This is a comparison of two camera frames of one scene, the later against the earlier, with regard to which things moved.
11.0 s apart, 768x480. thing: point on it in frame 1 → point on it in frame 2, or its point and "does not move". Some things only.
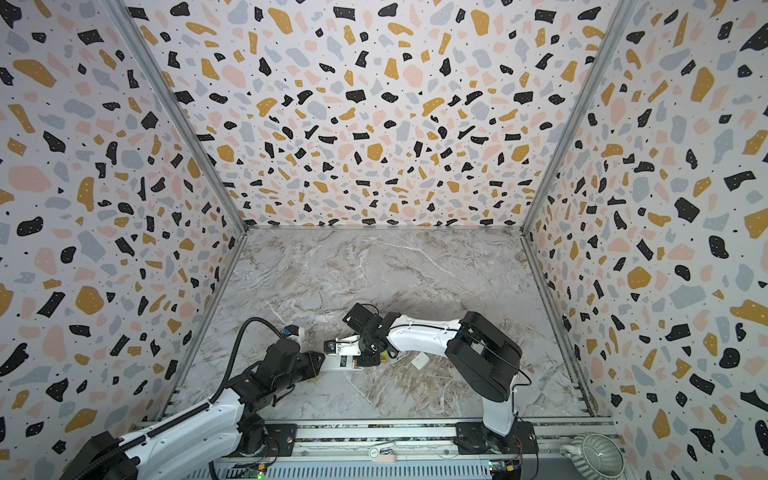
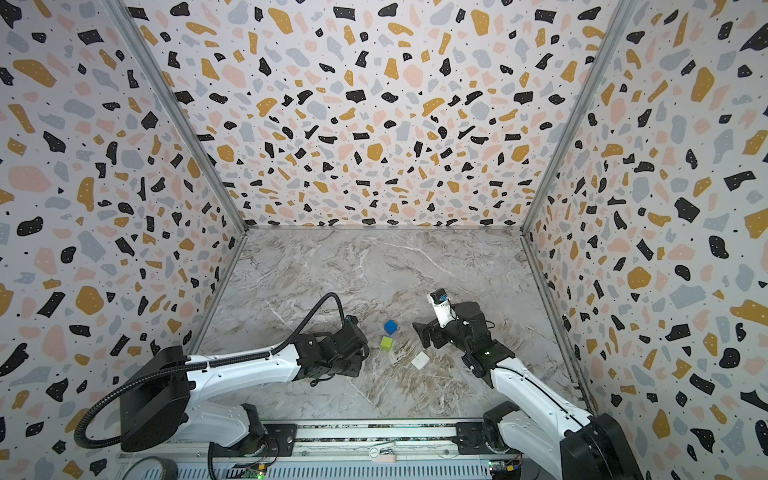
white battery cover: (420, 360) does not move
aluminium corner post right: (616, 28) does not move
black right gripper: (365, 351) → (438, 334)
